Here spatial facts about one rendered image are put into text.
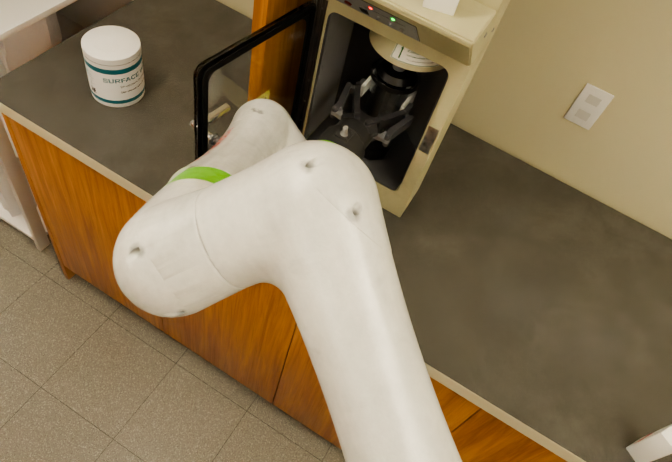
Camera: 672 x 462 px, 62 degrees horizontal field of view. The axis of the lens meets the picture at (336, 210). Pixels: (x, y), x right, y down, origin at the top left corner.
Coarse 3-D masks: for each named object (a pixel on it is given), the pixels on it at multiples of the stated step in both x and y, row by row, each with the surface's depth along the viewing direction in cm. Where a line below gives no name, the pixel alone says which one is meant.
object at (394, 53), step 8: (376, 40) 109; (384, 40) 107; (376, 48) 109; (384, 48) 107; (392, 48) 106; (400, 48) 106; (384, 56) 108; (392, 56) 107; (400, 56) 106; (408, 56) 106; (416, 56) 106; (400, 64) 107; (408, 64) 106; (416, 64) 106; (424, 64) 107; (432, 64) 107
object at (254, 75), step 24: (264, 48) 98; (288, 48) 105; (216, 72) 90; (240, 72) 96; (264, 72) 103; (288, 72) 110; (216, 96) 94; (240, 96) 101; (264, 96) 108; (288, 96) 117; (216, 120) 99
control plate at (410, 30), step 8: (344, 0) 96; (352, 0) 93; (360, 0) 90; (368, 8) 92; (376, 8) 89; (384, 16) 92; (392, 16) 89; (400, 24) 91; (408, 24) 88; (408, 32) 94; (416, 32) 91
